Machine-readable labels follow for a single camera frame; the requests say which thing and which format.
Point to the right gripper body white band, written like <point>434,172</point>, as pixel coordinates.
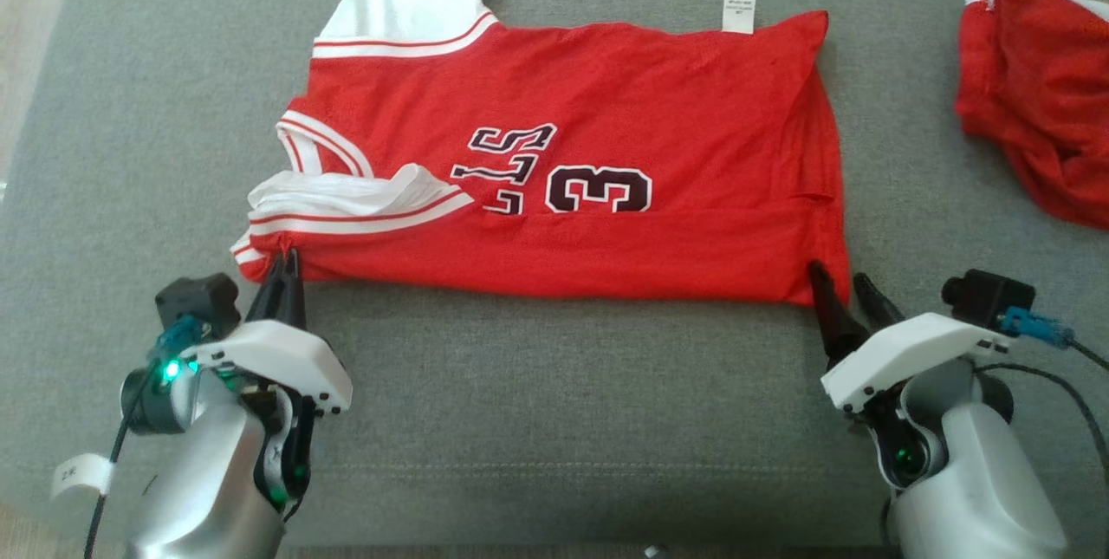
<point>910,351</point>

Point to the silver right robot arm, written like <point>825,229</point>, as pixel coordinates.
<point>979,490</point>

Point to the grey fabric sofa seat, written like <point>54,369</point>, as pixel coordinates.
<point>563,420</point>

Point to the red basketball jersey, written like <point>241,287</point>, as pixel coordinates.
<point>606,82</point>

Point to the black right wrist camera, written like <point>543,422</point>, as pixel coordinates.
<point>988,297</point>

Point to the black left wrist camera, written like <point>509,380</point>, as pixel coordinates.
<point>197,303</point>

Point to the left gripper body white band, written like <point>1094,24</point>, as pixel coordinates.
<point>277,355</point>

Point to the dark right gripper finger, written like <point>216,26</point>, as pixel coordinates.
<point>836,325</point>
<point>877,308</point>

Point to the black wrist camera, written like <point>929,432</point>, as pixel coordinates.
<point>988,297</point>
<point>197,303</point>

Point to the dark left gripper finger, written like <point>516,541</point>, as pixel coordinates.
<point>297,299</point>
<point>273,303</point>

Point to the red shorts with white stripe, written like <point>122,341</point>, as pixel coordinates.
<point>1040,108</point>

